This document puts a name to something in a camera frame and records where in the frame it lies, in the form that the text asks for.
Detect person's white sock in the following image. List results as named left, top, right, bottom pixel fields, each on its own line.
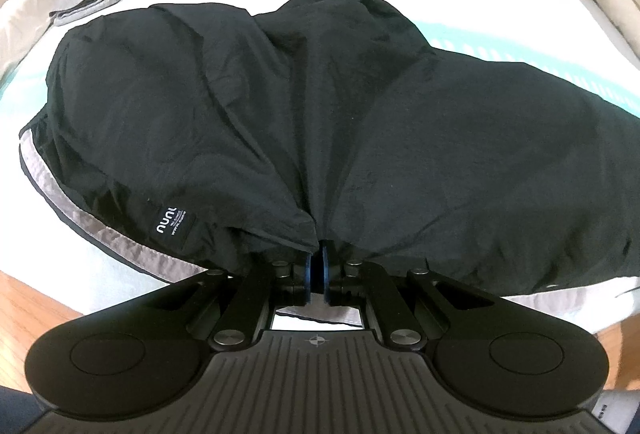
left=594, top=388, right=637, bottom=434

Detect black pants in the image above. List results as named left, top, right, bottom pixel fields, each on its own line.
left=17, top=0, right=640, bottom=330

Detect person's dark trouser leg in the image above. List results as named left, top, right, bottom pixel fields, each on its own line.
left=0, top=383, right=45, bottom=434

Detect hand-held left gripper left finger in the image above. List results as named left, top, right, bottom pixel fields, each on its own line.
left=159, top=250, right=315, bottom=351

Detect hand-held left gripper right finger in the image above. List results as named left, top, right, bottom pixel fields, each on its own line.
left=320, top=241, right=493, bottom=351

